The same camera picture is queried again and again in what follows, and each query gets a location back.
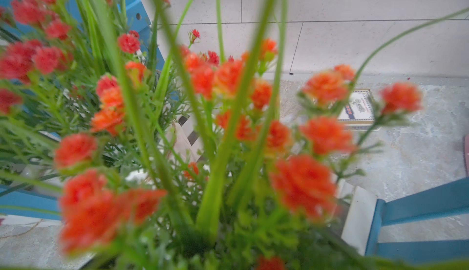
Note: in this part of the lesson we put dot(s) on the red flower pot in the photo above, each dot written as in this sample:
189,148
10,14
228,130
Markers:
80,91
270,190

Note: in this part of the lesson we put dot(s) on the red flower pot back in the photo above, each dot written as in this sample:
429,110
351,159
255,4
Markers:
80,91

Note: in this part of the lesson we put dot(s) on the blue white two-tier rack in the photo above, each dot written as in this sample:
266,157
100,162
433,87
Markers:
398,102

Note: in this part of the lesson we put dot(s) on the small patterned card box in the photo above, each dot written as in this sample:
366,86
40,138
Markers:
358,114

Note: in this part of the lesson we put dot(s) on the pink metronome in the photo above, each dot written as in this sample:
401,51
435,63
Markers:
466,154

